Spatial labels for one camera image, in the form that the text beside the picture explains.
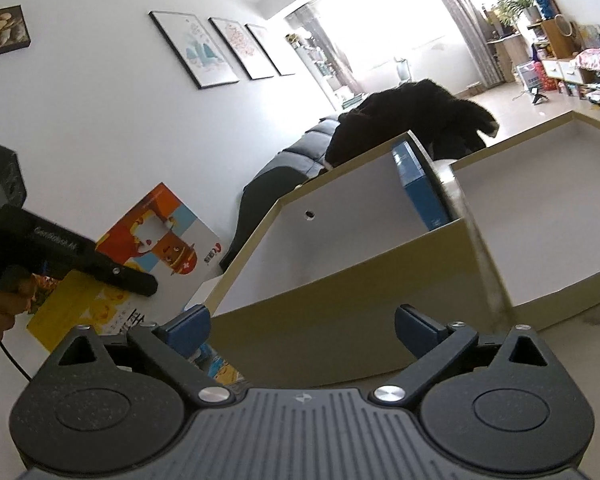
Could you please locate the white low cabinet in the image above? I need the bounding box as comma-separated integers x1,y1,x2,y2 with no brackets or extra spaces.
540,57,600,98

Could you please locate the dark grey sofa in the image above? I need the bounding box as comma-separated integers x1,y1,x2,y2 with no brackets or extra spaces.
220,114,346,271

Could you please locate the wooden shelf cabinet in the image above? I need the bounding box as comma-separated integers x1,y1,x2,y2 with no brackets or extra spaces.
527,12,581,61

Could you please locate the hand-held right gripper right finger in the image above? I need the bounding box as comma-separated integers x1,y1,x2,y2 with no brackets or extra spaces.
370,304,551,406

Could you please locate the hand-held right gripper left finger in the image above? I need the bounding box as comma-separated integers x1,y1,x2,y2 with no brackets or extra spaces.
55,304,233,406

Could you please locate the yellow white box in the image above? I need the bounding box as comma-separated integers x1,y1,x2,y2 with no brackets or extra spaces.
26,270,156,353

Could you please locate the grey patterned curtain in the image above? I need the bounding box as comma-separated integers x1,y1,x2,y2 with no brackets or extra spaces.
420,0,505,88

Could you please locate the framed picture pale art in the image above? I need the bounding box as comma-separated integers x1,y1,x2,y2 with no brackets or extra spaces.
245,23,297,77

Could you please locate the orange cartoon print box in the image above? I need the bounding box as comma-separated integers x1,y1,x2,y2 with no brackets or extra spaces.
94,182,222,293

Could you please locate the white shelf rack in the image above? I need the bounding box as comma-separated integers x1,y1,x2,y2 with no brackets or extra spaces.
286,35,353,111

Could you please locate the framed picture blue art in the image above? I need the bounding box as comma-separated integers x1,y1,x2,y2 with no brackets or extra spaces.
149,10,241,91

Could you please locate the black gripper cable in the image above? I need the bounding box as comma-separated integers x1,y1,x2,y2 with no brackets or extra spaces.
0,341,33,382

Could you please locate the white marble desktop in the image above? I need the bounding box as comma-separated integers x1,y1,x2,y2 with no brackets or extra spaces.
0,287,600,461

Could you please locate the person's left hand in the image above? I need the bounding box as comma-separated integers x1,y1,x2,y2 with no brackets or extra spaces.
0,250,38,344

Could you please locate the framed brown photo picture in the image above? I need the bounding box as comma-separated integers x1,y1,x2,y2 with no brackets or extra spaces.
0,5,32,62

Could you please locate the light wooden cabinet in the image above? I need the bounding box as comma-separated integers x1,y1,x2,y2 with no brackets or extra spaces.
485,34,527,85

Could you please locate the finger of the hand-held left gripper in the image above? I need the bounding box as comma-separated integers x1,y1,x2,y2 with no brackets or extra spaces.
82,249,159,297

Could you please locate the small floor tripod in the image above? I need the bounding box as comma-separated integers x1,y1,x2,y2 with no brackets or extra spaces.
512,87,551,107

